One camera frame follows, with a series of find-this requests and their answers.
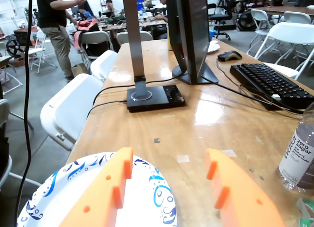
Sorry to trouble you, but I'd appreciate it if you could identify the black grey computer mouse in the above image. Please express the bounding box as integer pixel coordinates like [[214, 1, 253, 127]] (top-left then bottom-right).
[[217, 50, 243, 62]]

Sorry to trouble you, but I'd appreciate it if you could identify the seated person with glasses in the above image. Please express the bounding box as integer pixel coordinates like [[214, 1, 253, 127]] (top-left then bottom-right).
[[105, 0, 119, 18]]

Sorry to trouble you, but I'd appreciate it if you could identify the stack of white plates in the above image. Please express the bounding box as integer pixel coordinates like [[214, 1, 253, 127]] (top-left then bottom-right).
[[207, 40, 221, 55]]

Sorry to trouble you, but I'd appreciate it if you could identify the thin black cable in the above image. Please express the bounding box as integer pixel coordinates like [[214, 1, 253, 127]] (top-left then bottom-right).
[[82, 100, 128, 131], [92, 76, 176, 107]]

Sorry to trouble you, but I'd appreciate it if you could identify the person in khaki trousers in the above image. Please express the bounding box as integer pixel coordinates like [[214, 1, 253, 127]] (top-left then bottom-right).
[[36, 0, 86, 83]]

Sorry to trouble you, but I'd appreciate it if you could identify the vitaminwater bottle white label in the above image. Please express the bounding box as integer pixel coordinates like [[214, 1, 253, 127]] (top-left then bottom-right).
[[278, 103, 314, 195]]

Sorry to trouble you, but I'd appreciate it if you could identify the long wooden folding table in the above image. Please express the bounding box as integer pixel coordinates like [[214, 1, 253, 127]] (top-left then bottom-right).
[[247, 5, 314, 18]]

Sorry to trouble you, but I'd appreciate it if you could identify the thick black monitor cable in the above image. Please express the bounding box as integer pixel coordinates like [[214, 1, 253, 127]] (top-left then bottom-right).
[[200, 75, 306, 114]]

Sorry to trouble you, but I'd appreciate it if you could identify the black hanging cable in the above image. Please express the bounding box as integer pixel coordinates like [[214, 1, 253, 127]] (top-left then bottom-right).
[[16, 0, 34, 224]]

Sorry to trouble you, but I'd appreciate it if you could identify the salmon jacket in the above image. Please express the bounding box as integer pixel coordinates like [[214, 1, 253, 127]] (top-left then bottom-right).
[[73, 19, 99, 53]]

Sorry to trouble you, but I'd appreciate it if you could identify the green tape dispenser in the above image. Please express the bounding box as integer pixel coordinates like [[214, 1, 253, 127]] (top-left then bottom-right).
[[295, 197, 314, 227]]

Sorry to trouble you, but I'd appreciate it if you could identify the black computer monitor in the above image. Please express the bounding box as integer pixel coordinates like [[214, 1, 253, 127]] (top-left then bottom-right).
[[166, 0, 219, 85]]

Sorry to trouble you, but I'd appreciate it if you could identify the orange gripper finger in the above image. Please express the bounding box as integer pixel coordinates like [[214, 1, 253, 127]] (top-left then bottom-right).
[[205, 148, 287, 227], [58, 147, 134, 227]]

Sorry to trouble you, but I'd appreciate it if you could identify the person in dark shirt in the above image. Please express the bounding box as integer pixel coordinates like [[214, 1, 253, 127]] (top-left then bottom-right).
[[76, 0, 97, 19]]

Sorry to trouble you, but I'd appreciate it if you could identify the black office chair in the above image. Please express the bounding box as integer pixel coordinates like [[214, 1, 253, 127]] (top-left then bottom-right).
[[208, 0, 234, 41]]

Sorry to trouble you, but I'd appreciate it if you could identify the black keyboard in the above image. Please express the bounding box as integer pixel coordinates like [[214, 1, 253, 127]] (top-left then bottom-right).
[[230, 62, 314, 110]]

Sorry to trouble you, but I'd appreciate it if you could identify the cluttered wooden worktable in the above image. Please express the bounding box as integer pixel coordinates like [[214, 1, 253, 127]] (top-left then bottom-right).
[[98, 13, 170, 41]]

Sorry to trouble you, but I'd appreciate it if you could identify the yellow container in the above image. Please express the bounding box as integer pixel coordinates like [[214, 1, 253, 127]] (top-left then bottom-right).
[[167, 25, 174, 51]]

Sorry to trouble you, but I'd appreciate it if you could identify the blue patterned paper plate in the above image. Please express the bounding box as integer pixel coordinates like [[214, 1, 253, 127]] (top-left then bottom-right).
[[16, 152, 178, 227]]

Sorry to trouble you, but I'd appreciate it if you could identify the white folding chair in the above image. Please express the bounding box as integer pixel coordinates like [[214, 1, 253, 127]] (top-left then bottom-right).
[[116, 30, 154, 46], [283, 11, 313, 25], [246, 9, 272, 56], [0, 98, 42, 188], [90, 50, 118, 84], [254, 22, 314, 81], [40, 73, 104, 152], [28, 30, 58, 74], [78, 30, 114, 65]]

